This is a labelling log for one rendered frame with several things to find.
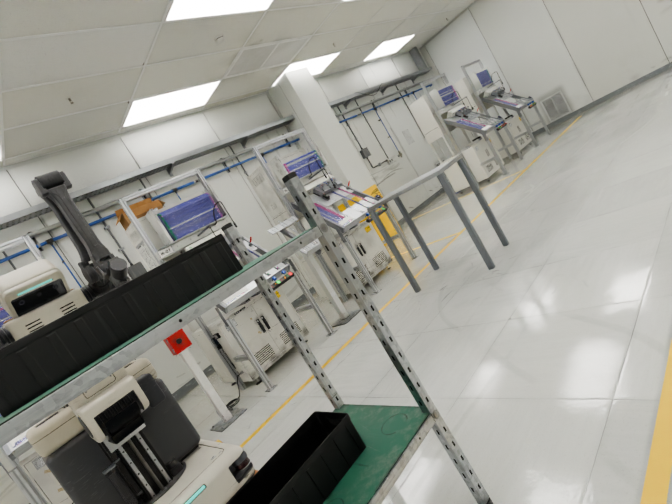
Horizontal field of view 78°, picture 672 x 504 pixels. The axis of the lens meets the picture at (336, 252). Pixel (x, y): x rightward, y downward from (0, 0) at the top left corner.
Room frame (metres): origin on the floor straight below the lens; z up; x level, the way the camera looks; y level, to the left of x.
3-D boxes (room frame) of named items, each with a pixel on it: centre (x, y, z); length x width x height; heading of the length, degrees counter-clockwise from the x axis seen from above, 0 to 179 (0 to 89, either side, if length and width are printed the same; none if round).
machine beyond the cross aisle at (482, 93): (7.95, -3.89, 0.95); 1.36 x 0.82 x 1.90; 40
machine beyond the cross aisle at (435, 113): (7.04, -2.76, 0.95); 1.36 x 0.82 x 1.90; 40
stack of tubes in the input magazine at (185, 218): (3.78, 0.95, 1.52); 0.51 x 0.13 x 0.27; 130
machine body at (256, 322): (3.83, 1.07, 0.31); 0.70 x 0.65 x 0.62; 130
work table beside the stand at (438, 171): (3.26, -0.80, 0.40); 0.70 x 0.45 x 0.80; 47
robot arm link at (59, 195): (1.64, 0.79, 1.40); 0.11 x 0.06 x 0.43; 132
